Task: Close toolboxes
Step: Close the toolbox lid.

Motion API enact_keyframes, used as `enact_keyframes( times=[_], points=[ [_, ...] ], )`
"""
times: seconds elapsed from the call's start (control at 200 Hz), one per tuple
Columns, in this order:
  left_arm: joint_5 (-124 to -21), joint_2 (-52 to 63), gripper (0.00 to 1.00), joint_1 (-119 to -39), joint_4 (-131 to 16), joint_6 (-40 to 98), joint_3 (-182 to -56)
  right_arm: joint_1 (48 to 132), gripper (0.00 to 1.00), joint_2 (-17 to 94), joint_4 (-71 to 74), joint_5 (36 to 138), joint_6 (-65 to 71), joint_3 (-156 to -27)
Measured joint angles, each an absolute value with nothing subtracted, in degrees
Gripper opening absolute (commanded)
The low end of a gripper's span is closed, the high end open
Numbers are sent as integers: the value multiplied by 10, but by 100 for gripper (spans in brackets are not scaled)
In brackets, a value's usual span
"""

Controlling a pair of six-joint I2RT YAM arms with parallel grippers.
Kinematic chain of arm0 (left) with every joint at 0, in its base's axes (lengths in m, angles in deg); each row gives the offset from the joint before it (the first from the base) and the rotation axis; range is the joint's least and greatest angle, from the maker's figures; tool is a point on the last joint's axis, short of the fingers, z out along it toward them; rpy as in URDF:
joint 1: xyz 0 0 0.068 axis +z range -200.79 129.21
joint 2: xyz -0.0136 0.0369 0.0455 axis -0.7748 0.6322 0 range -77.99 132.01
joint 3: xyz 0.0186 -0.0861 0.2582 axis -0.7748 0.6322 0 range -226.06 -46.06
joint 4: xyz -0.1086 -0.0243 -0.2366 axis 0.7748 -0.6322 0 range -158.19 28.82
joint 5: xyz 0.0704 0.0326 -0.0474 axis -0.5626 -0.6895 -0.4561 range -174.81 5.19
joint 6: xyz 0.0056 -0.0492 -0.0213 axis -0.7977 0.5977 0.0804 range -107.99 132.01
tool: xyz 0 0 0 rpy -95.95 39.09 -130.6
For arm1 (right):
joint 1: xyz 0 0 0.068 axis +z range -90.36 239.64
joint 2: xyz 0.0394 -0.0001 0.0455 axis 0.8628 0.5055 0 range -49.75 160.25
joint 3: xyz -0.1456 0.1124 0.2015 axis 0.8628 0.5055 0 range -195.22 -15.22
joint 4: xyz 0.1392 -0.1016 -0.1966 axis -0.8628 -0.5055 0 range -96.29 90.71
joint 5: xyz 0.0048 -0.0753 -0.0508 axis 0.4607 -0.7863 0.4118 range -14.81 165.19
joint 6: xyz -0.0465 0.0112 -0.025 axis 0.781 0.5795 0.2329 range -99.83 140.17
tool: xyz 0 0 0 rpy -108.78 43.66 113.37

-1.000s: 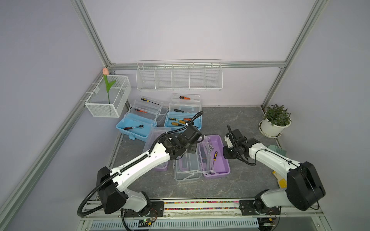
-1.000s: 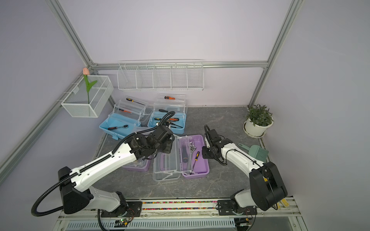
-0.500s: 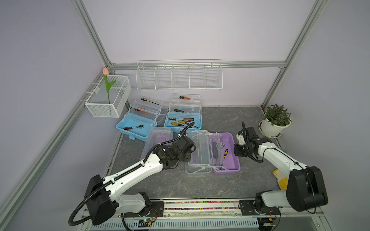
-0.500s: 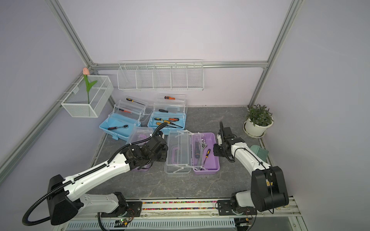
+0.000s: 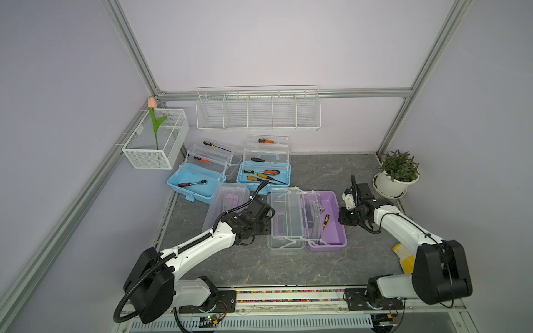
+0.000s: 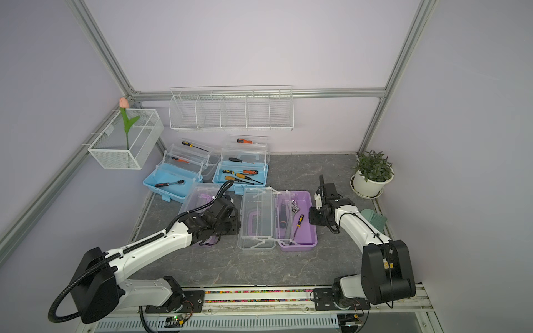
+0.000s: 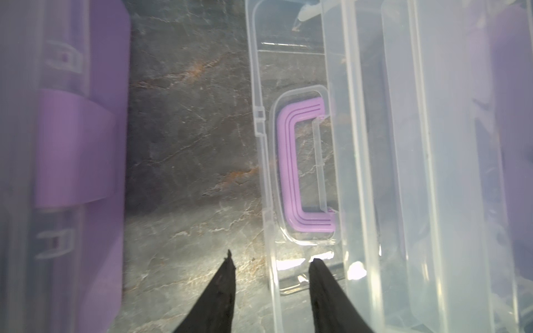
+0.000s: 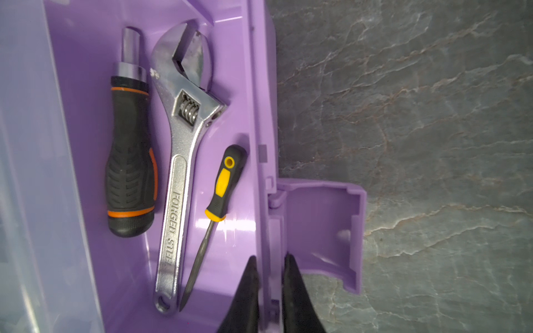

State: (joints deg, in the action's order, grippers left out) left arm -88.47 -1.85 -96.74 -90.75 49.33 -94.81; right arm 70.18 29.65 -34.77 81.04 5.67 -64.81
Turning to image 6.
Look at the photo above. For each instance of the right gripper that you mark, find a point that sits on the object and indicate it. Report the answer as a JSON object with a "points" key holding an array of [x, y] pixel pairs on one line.
{"points": [[312, 219]]}

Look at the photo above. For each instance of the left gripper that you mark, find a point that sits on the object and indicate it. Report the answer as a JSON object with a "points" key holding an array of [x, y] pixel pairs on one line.
{"points": [[236, 227]]}

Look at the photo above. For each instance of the purple toolbox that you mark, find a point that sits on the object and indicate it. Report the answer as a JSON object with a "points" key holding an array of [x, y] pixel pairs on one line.
{"points": [[260, 221], [179, 231]]}

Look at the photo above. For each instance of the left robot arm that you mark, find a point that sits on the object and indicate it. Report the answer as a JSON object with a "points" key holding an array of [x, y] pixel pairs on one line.
{"points": [[102, 282]]}

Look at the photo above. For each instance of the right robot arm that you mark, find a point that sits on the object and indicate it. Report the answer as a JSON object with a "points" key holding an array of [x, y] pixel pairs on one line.
{"points": [[386, 274]]}

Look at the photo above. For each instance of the black orange screwdriver purple box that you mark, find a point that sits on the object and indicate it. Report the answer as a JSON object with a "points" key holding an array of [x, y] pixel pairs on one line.
{"points": [[283, 217]]}

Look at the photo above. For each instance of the potted green plant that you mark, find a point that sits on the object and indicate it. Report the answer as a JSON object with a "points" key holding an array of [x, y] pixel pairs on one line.
{"points": [[373, 171]]}

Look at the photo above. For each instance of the middle blue toolbox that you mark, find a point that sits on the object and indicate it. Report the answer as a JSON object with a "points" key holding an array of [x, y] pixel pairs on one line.
{"points": [[255, 156]]}

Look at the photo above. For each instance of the blue toolbox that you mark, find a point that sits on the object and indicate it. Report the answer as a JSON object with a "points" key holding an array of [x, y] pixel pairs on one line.
{"points": [[255, 156], [202, 167]]}

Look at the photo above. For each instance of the left blue toolbox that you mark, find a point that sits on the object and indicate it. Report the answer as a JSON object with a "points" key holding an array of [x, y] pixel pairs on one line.
{"points": [[202, 167]]}

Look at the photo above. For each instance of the orange screwdriver in left tray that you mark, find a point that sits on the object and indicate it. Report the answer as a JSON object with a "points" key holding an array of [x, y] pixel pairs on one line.
{"points": [[179, 160]]}

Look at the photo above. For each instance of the black yellow screwdriver in lid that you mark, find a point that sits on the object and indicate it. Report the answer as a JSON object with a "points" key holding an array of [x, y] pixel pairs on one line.
{"points": [[193, 146]]}

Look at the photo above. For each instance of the orange screwdriver in middle lid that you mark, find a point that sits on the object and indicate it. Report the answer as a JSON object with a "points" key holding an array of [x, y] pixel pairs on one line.
{"points": [[243, 141]]}

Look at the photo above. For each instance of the pink artificial tulip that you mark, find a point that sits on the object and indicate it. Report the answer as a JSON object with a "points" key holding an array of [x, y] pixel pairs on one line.
{"points": [[127, 121]]}

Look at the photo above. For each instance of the yellow handled screwdriver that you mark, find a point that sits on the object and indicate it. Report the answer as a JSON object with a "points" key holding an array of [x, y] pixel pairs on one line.
{"points": [[237, 180], [245, 177]]}

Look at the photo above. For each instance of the red handled ratchet wrench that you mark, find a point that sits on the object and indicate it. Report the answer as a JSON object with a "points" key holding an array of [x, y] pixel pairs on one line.
{"points": [[167, 184]]}

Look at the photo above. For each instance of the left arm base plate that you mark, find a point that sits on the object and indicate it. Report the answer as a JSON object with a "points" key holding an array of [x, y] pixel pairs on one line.
{"points": [[190, 301]]}

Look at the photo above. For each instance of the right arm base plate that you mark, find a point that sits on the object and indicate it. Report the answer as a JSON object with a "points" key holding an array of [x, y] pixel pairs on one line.
{"points": [[329, 299]]}

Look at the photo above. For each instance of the white wire wall shelf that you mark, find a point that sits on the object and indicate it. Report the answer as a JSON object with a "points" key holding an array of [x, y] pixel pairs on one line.
{"points": [[256, 107]]}

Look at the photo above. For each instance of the white mesh wall basket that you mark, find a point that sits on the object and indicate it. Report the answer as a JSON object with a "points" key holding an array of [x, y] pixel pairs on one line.
{"points": [[109, 147]]}

